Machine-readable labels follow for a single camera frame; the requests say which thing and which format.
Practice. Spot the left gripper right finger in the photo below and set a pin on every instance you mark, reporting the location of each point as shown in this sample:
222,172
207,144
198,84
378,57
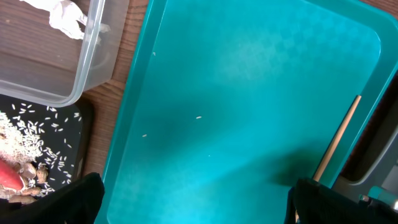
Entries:
313,203

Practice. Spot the rice and peanuts pile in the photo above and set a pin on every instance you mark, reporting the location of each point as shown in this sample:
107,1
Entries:
25,146

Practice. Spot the teal serving tray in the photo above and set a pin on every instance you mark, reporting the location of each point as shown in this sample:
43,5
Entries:
229,102

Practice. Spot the orange carrot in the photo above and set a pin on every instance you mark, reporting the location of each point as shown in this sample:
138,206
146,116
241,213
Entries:
10,178

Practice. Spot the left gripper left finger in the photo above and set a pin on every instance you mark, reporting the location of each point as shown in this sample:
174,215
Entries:
77,202

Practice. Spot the grey dishwasher rack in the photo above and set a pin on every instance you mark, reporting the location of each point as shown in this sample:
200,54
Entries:
378,169

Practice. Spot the black tray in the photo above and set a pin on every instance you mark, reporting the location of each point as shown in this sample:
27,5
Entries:
62,130

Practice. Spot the clear plastic bin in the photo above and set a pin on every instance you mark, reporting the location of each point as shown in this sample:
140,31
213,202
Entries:
42,65

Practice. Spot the wooden chopstick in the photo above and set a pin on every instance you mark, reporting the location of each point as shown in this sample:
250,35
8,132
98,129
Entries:
336,139

